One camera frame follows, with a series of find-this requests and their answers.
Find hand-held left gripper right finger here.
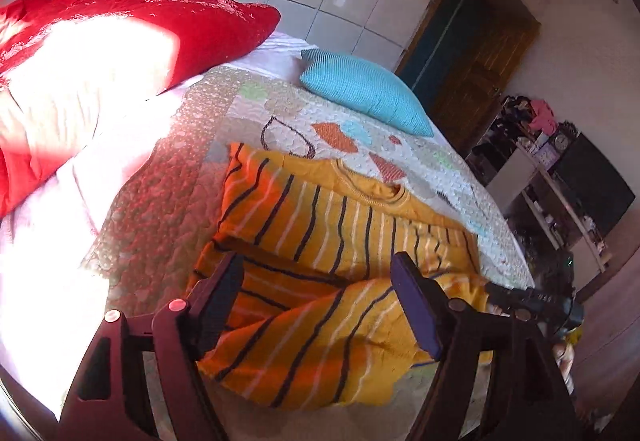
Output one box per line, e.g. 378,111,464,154
390,250,577,441

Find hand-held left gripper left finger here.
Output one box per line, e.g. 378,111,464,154
59,252,245,441

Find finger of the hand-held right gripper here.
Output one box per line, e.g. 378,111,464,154
485,282,532,318

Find yellow striped sweater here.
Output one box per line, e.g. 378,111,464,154
187,141,494,410

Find white shelf unit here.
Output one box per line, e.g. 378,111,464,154
481,140,612,273

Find black television screen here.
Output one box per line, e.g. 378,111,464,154
552,133,637,240

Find round table clock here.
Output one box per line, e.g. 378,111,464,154
549,121,579,153

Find patterned quilted bedspread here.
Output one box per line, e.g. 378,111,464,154
81,64,537,441

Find white bed sheet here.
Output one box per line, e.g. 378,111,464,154
0,30,323,419

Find dark clutter pile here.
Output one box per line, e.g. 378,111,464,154
492,94,537,143

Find pink cloth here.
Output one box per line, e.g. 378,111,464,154
528,98,559,135

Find teal knitted pillow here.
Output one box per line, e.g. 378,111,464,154
299,48,435,138

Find brown wooden door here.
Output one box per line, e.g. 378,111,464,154
394,0,544,158

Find red blanket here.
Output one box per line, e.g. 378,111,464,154
0,0,282,218

